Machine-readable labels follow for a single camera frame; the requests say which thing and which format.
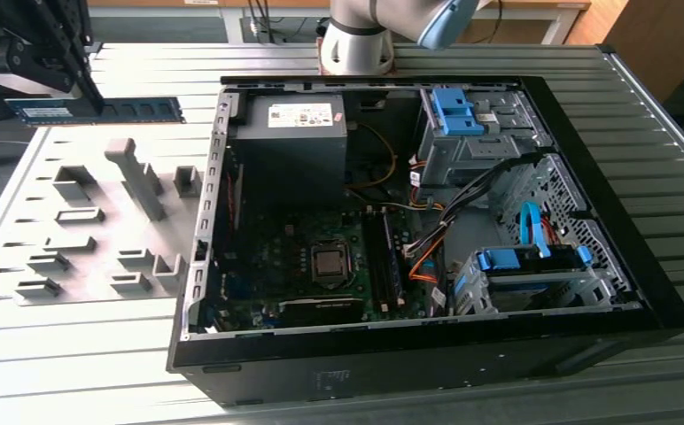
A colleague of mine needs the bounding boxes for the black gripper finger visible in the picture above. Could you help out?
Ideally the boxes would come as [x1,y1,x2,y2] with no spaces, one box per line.
[60,0,106,120]

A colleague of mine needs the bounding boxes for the blue RAM stick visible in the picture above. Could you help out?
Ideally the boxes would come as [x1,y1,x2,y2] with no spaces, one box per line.
[4,97,187,129]

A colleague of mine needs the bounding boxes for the black RAM slot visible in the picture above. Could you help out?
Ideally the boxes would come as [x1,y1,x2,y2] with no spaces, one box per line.
[359,205,385,313]

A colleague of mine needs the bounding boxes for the white power supply label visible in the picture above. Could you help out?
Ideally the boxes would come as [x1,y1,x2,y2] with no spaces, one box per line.
[265,102,343,129]

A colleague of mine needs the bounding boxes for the dark grey power supply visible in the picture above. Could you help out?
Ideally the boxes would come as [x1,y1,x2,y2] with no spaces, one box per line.
[232,93,348,209]

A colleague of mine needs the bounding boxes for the grey parts rack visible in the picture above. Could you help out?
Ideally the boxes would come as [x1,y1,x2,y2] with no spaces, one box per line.
[10,137,204,309]

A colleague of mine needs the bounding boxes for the green motherboard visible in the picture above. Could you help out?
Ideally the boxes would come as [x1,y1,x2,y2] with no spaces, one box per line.
[213,205,437,331]

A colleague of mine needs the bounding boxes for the CPU socket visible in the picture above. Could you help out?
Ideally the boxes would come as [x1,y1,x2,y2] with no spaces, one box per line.
[307,238,357,289]

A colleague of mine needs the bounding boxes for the tall blue disk carrier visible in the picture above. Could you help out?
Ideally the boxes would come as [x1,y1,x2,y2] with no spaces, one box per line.
[428,88,484,136]

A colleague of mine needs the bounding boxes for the silver CPU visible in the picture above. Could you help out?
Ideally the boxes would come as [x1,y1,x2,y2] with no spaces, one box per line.
[316,250,347,278]

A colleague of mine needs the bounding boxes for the black graphics card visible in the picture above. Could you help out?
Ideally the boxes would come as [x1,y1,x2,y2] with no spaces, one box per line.
[275,297,367,327]

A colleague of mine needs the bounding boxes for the grey metal drive cage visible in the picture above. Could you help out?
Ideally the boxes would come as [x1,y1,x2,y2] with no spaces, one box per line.
[415,87,555,189]

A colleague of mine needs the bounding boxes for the hard disk in blue carrier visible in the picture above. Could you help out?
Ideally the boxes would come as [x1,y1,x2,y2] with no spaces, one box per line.
[473,245,591,278]

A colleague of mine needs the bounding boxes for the black PC case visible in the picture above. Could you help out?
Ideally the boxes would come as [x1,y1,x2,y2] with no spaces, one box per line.
[164,74,684,407]

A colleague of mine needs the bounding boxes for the tan wooden panel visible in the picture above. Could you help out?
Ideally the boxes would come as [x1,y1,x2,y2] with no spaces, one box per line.
[564,0,630,45]

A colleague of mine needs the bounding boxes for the grey metal disk bay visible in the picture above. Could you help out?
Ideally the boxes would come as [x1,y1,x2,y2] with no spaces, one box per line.
[447,245,642,316]

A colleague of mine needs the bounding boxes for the brown wooden cabinet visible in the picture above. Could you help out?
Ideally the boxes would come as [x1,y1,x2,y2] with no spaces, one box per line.
[604,0,684,103]

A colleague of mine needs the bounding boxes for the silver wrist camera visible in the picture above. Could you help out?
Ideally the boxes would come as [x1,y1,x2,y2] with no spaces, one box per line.
[0,66,77,97]

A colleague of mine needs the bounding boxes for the thin yellow wire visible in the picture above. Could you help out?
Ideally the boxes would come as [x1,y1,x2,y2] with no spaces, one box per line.
[344,123,399,192]

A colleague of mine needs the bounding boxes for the coloured power wire bundle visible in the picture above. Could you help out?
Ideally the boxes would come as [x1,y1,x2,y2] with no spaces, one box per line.
[376,201,444,213]

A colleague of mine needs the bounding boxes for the black wire bundle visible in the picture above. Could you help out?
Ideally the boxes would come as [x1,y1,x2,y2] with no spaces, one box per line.
[403,152,542,262]

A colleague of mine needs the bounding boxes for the orange flat wire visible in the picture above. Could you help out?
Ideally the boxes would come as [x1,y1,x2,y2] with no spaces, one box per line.
[407,254,439,284]

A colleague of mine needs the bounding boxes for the white frame desk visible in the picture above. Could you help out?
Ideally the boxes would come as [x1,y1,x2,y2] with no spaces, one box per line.
[217,0,591,45]

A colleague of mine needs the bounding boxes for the light blue wire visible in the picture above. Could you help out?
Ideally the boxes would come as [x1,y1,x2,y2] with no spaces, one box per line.
[518,201,551,258]

